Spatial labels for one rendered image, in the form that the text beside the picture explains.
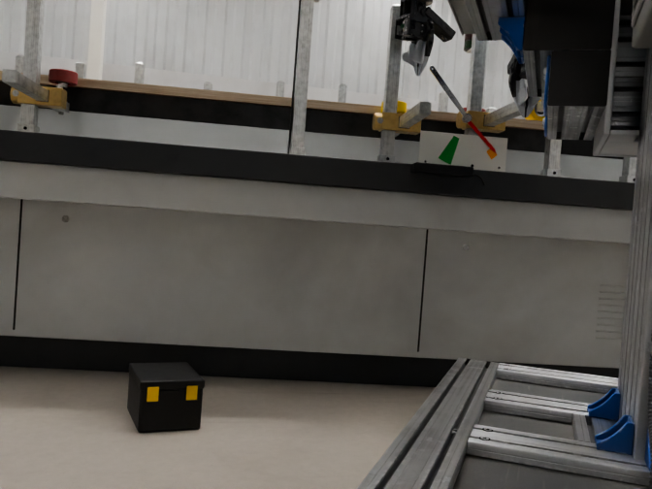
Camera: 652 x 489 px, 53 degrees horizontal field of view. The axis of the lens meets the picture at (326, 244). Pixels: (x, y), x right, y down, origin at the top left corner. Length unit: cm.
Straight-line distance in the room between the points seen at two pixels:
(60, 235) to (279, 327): 73
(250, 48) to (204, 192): 740
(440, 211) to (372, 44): 769
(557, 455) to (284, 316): 132
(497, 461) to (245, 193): 118
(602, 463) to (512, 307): 136
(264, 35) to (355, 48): 127
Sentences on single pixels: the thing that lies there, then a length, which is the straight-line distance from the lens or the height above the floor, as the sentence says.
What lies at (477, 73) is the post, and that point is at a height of 98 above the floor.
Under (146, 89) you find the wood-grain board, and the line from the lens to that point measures 214.
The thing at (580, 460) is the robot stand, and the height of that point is 23.
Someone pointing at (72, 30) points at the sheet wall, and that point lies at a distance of 937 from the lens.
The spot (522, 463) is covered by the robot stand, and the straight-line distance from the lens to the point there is 95.
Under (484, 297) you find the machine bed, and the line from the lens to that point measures 223.
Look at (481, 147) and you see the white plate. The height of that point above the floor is 77.
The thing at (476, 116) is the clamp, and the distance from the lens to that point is 199.
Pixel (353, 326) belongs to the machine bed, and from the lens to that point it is 214.
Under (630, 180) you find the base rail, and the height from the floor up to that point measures 71.
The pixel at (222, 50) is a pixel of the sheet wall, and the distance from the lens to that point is 919.
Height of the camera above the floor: 50
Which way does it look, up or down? 1 degrees down
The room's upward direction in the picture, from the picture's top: 4 degrees clockwise
